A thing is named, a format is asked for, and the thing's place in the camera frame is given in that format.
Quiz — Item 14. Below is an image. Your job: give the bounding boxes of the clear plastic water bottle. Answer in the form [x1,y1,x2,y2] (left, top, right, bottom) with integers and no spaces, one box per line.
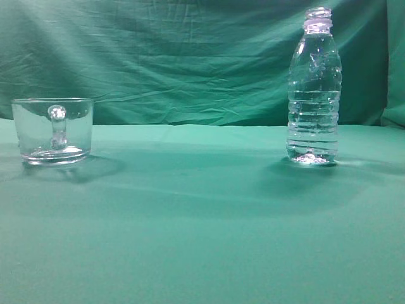
[286,6,342,165]

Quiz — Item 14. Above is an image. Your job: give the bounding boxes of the clear glass cup with handle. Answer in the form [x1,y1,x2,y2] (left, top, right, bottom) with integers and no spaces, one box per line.
[11,98,94,165]

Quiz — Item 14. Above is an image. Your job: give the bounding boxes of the green backdrop cloth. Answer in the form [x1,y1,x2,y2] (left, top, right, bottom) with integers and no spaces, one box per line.
[1,1,404,127]

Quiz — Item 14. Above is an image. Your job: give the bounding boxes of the green table cloth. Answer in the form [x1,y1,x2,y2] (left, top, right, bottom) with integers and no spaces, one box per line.
[1,120,404,303]

